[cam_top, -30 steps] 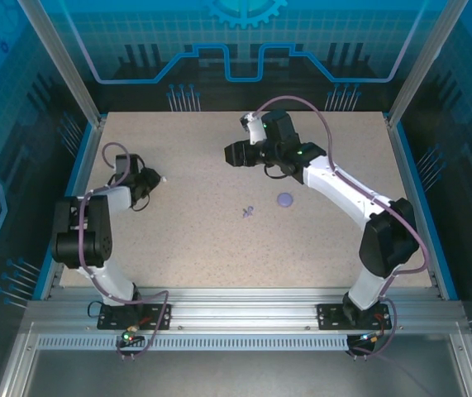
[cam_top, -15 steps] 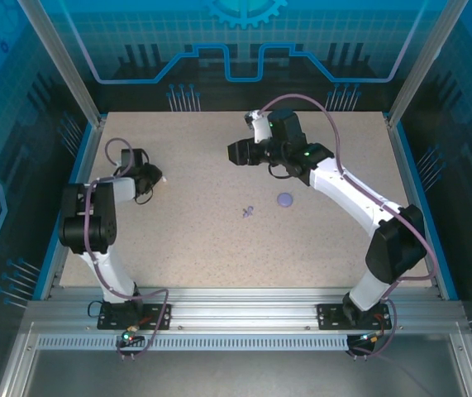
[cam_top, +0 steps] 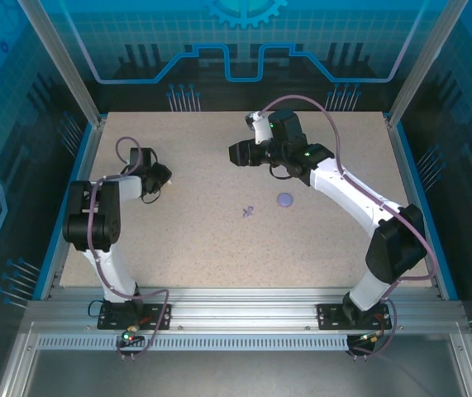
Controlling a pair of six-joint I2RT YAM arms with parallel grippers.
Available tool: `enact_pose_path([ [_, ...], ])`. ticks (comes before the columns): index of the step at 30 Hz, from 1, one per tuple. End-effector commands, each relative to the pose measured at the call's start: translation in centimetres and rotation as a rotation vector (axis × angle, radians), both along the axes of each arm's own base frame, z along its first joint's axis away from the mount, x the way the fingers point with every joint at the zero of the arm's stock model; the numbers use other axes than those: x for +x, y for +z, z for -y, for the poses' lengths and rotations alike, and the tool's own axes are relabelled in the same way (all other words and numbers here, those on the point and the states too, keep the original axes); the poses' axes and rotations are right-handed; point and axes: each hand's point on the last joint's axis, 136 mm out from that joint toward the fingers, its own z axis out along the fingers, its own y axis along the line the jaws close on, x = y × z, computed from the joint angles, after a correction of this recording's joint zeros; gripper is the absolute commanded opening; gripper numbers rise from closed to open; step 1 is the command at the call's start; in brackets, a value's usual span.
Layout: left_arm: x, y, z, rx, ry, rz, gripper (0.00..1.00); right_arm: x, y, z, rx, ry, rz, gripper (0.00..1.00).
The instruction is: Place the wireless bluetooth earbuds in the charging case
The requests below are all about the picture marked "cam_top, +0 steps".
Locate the aluminium left side rail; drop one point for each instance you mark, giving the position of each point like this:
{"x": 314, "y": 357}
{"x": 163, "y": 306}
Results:
{"x": 93, "y": 149}

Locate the round purple earbud case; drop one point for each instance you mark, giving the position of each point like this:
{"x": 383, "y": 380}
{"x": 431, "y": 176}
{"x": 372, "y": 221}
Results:
{"x": 285, "y": 199}

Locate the blue right table edge trim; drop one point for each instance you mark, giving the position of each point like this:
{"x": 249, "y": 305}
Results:
{"x": 423, "y": 207}

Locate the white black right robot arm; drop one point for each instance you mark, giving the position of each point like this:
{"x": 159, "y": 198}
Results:
{"x": 355, "y": 194}

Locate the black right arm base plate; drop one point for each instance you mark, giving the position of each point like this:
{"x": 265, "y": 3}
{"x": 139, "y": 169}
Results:
{"x": 328, "y": 316}

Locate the aluminium rail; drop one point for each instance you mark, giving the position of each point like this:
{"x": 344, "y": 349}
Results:
{"x": 93, "y": 149}
{"x": 244, "y": 310}

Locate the aluminium front rail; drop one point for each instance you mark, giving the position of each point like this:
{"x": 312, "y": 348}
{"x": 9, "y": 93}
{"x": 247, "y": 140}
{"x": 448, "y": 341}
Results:
{"x": 244, "y": 310}

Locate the small purple earbud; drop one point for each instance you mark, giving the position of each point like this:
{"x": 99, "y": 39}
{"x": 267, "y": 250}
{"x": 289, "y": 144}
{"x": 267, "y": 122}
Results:
{"x": 247, "y": 212}

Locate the aluminium frame post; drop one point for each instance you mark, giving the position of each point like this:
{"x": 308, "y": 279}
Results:
{"x": 62, "y": 62}
{"x": 425, "y": 62}

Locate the blue left table edge trim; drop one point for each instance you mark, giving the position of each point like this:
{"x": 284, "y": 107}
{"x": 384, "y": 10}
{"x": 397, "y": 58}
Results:
{"x": 82, "y": 157}

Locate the metal base tray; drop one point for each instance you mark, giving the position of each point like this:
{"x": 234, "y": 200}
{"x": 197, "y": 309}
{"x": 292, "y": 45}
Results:
{"x": 235, "y": 376}

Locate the aluminium left frame post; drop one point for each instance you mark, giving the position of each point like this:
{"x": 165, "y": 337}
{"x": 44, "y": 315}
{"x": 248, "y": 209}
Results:
{"x": 62, "y": 62}

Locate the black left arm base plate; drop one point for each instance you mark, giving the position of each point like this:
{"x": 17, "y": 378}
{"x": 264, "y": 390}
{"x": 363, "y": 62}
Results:
{"x": 111, "y": 318}

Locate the small status light module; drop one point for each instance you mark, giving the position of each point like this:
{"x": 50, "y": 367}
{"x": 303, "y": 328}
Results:
{"x": 370, "y": 338}
{"x": 130, "y": 337}

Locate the aluminium right frame post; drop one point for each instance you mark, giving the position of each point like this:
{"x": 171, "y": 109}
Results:
{"x": 425, "y": 62}

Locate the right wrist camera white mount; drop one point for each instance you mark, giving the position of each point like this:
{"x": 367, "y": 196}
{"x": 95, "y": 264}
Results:
{"x": 262, "y": 130}

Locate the blue table edge trim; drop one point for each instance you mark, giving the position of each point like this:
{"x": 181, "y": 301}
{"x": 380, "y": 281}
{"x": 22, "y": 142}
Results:
{"x": 82, "y": 157}
{"x": 423, "y": 207}

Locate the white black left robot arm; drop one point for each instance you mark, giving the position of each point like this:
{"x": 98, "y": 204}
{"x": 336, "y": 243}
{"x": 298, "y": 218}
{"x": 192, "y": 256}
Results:
{"x": 111, "y": 269}

